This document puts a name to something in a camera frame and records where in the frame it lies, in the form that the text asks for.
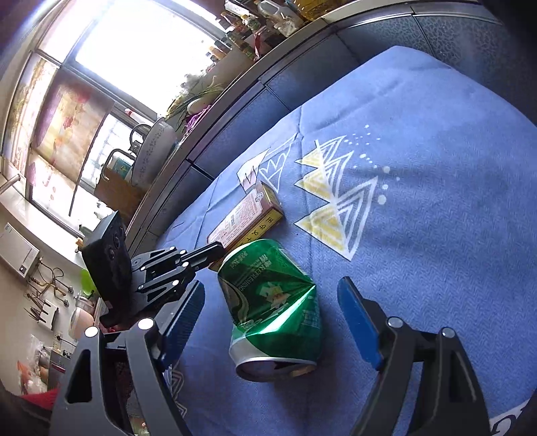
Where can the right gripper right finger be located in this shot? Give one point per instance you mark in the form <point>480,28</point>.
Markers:
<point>449,400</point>

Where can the crushed green can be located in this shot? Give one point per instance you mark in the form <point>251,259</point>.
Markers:
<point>274,306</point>

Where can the blue printed tablecloth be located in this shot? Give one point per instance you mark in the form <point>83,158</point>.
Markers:
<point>420,185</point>

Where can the yellow pink medicine box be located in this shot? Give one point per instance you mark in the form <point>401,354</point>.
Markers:
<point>249,220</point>

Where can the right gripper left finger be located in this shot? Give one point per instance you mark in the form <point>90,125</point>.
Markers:
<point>107,367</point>

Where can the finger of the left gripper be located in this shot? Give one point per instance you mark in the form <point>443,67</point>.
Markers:
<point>162,273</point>

